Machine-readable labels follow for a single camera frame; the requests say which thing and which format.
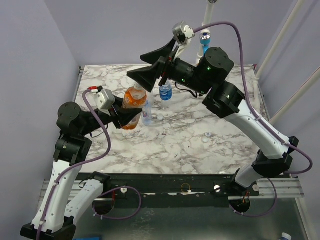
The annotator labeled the white Pocari bottle cap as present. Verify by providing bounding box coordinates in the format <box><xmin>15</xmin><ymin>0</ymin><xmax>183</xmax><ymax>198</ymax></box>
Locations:
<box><xmin>202</xmin><ymin>137</ymin><xmax>209</xmax><ymax>143</ymax></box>

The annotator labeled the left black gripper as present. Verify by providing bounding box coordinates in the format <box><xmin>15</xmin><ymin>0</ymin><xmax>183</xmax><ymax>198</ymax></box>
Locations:
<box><xmin>80</xmin><ymin>93</ymin><xmax>143</xmax><ymax>135</ymax></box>

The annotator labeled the purple cable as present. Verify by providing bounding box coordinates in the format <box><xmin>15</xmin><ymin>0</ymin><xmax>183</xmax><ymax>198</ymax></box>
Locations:
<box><xmin>193</xmin><ymin>21</ymin><xmax>314</xmax><ymax>218</ymax></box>
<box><xmin>36</xmin><ymin>86</ymin><xmax>143</xmax><ymax>240</ymax></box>

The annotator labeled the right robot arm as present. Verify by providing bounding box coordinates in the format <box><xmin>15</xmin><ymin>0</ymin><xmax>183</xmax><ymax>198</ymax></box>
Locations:
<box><xmin>127</xmin><ymin>39</ymin><xmax>299</xmax><ymax>196</ymax></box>

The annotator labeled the white PVC pipe frame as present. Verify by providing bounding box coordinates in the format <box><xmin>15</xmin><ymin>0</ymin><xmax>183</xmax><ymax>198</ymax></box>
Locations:
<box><xmin>196</xmin><ymin>0</ymin><xmax>320</xmax><ymax>128</ymax></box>

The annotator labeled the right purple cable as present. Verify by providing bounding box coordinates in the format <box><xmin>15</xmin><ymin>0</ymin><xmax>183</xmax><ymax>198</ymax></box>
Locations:
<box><xmin>193</xmin><ymin>21</ymin><xmax>314</xmax><ymax>218</ymax></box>

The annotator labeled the orange label drink bottle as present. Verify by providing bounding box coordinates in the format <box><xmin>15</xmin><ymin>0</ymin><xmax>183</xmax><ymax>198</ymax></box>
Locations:
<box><xmin>122</xmin><ymin>82</ymin><xmax>147</xmax><ymax>130</ymax></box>

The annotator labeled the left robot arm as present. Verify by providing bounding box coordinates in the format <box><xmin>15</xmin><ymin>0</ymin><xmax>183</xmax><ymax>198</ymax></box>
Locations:
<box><xmin>20</xmin><ymin>98</ymin><xmax>142</xmax><ymax>240</ymax></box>

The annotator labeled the aluminium rail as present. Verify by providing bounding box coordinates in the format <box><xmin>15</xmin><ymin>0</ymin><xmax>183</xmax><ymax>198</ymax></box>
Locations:
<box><xmin>39</xmin><ymin>178</ymin><xmax>305</xmax><ymax>203</ymax></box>

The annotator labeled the blue tap valve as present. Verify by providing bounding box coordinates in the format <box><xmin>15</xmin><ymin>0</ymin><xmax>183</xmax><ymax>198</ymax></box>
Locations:
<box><xmin>199</xmin><ymin>31</ymin><xmax>211</xmax><ymax>55</ymax></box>

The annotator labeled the yellow rubber band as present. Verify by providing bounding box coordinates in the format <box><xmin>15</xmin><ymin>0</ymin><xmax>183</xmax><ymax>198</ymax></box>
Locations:
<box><xmin>180</xmin><ymin>182</ymin><xmax>192</xmax><ymax>194</ymax></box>

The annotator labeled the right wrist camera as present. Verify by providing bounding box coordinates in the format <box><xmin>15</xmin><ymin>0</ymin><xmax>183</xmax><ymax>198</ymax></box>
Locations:
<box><xmin>172</xmin><ymin>20</ymin><xmax>195</xmax><ymax>60</ymax></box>

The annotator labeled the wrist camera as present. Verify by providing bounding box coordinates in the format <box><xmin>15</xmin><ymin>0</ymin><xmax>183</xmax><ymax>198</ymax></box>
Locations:
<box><xmin>172</xmin><ymin>20</ymin><xmax>195</xmax><ymax>60</ymax></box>
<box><xmin>94</xmin><ymin>88</ymin><xmax>116</xmax><ymax>112</ymax></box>

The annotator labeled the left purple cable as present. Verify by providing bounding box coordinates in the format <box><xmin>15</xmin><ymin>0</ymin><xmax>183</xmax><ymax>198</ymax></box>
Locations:
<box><xmin>36</xmin><ymin>86</ymin><xmax>143</xmax><ymax>240</ymax></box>

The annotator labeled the purple label water bottle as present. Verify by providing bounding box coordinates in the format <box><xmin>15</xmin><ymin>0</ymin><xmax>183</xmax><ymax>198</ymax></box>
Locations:
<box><xmin>141</xmin><ymin>100</ymin><xmax>152</xmax><ymax>126</ymax></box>

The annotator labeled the blue label Pocari bottle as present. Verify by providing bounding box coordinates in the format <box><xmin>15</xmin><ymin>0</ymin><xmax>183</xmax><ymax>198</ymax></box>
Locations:
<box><xmin>159</xmin><ymin>81</ymin><xmax>173</xmax><ymax>109</ymax></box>

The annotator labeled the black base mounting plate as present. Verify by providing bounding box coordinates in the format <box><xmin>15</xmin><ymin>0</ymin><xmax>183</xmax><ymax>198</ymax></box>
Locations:
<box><xmin>76</xmin><ymin>171</ymin><xmax>252</xmax><ymax>213</ymax></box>

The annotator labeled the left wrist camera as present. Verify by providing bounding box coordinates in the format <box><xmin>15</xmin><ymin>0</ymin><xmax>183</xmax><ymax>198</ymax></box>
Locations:
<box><xmin>94</xmin><ymin>88</ymin><xmax>116</xmax><ymax>112</ymax></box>

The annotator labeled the blue object at bottom edge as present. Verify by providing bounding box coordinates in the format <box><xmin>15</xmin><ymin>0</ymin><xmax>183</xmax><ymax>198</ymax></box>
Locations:
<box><xmin>73</xmin><ymin>236</ymin><xmax>102</xmax><ymax>240</ymax></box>

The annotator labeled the clear unlabelled plastic bottle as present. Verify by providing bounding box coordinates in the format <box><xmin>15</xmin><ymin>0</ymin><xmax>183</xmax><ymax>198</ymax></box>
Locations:
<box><xmin>147</xmin><ymin>90</ymin><xmax>155</xmax><ymax>106</ymax></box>

